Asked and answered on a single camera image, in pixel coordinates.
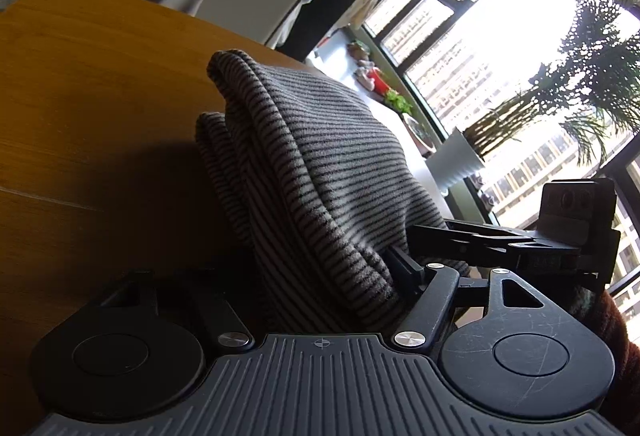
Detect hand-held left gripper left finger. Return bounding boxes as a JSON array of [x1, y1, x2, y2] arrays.
[[99, 270, 254, 350]]

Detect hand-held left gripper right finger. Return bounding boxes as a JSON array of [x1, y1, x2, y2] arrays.
[[386, 245, 547, 353]]

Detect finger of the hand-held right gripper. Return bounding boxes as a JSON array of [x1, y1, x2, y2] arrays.
[[443, 219, 539, 245], [409, 225, 519, 268]]

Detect grey striped sweater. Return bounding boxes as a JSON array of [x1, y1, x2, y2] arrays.
[[194, 48, 472, 336]]

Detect white ribbed plant pot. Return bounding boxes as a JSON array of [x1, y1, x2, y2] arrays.
[[426, 126, 487, 193]]

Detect pink plant pot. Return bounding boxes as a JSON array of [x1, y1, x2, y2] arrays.
[[401, 115, 437, 158]]

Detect small green plant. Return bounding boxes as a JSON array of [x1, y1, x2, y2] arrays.
[[384, 87, 414, 115]]

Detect pink figurine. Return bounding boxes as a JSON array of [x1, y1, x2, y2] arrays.
[[354, 60, 377, 90]]

